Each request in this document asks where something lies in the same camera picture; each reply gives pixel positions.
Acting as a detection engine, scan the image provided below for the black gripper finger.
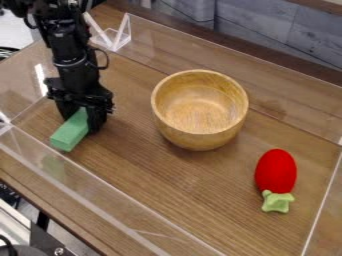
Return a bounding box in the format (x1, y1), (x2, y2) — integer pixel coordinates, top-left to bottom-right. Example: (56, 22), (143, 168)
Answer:
(85, 106), (107, 134)
(56, 101), (80, 120)

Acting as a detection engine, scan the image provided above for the red plush strawberry toy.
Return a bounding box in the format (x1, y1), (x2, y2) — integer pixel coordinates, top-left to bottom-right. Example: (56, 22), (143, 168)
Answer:
(254, 149), (297, 213)

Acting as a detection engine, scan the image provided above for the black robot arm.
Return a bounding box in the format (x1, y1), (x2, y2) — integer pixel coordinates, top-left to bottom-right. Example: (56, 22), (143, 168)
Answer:
(3, 0), (115, 133)

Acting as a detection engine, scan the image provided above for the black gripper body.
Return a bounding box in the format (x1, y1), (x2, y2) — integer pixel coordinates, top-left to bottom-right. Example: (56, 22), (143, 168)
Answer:
(43, 61), (116, 118)

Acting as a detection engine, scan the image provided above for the green foam stick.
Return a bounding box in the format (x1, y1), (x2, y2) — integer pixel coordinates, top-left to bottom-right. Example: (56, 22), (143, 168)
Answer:
(49, 108), (88, 152)

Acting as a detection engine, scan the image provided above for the black clamp with cable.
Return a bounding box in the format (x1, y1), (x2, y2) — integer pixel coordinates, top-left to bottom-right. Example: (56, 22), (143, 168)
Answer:
(0, 233), (77, 256)

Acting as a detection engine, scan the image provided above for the brown wooden bowl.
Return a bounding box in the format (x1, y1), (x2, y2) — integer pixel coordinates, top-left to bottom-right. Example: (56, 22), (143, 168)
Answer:
(151, 69), (248, 151)

